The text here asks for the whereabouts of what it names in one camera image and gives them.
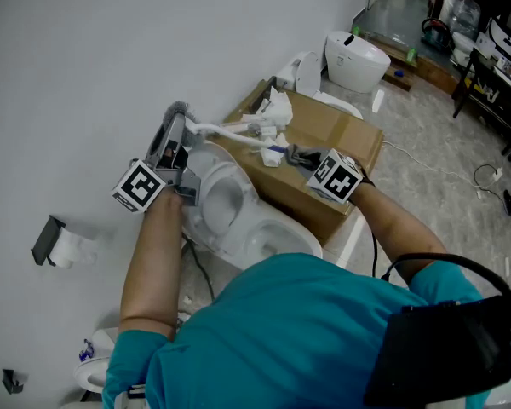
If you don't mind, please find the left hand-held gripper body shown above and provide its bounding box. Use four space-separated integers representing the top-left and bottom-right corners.
112 158 204 215

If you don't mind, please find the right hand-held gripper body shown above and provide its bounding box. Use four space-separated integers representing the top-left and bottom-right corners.
305 147 376 205

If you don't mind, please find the grey cloth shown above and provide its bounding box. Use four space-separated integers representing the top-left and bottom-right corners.
283 142 324 173

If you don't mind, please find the white grey toilet brush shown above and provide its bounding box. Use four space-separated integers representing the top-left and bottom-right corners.
161 100 290 155

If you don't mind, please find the person's left forearm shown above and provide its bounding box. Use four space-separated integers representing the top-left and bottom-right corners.
118 192 184 343

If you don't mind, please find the person's right forearm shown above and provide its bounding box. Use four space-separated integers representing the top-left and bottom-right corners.
348 183 448 285

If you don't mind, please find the white toilet open lid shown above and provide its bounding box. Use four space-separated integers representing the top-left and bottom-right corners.
181 139 324 272

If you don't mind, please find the white toilet raised round lid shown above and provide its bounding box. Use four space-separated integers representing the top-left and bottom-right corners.
275 50 364 121

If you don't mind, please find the black toilet paper holder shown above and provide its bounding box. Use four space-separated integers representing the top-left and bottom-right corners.
30 215 67 268

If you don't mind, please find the white smart toilet black panel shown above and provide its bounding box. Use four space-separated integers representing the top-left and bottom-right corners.
325 31 392 95

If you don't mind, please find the white toilet blue label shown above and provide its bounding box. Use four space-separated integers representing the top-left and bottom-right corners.
72 328 120 394

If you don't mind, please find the brown cardboard box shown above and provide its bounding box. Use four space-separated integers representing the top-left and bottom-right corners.
210 78 385 247

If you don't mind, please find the white crumpled paper wad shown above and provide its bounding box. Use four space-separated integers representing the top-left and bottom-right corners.
258 132 289 169

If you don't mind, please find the crumpled white tissue pile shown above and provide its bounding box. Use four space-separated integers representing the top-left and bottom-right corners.
249 86 294 130

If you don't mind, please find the dark wooden step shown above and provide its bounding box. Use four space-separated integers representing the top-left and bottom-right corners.
382 64 414 92

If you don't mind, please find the brown platform riser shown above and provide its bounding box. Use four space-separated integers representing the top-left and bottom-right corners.
412 53 460 96

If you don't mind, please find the black table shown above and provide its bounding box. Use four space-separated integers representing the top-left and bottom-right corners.
451 48 511 157

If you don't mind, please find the person's teal shirt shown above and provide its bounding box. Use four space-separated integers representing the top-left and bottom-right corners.
101 252 493 409

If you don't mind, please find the black green machine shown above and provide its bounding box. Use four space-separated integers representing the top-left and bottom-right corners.
421 17 452 50

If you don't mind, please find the white carton box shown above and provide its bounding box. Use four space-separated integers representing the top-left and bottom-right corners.
475 32 495 58

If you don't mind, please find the black chest pack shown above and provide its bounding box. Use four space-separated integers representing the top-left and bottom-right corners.
363 298 511 406

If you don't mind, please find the white bag black print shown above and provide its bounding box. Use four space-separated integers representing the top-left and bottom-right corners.
485 16 511 61

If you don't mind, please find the white floor cable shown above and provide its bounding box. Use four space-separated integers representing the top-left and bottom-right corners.
382 140 480 189

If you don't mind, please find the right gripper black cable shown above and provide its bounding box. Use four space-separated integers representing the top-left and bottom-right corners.
370 230 379 279

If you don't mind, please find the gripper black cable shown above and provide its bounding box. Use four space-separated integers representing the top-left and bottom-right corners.
370 230 379 279
182 236 216 304

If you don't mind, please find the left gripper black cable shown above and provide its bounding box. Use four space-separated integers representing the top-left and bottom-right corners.
182 236 216 304

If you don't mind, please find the thick black cable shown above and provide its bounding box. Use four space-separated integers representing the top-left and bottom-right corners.
381 252 511 297

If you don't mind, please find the black floor cable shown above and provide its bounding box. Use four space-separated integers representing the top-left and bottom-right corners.
472 163 504 199

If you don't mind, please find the black wall hook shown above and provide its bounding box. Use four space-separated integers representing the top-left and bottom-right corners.
2 368 26 395

